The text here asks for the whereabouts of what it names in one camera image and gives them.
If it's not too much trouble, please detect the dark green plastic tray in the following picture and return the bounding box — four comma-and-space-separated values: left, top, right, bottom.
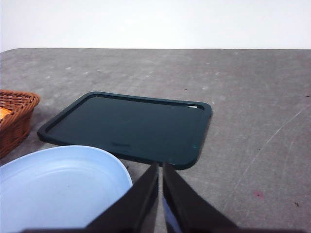
37, 91, 213, 169

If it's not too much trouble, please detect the brown wicker basket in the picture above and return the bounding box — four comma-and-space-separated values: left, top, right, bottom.
0, 89, 40, 160

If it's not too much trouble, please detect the yellow toy corn cob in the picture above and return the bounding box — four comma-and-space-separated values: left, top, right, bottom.
0, 107, 12, 120

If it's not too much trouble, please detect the light blue round plate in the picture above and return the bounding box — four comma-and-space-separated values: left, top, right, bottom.
0, 145, 133, 231

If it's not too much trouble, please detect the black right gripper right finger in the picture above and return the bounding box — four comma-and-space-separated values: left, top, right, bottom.
163, 163, 239, 233

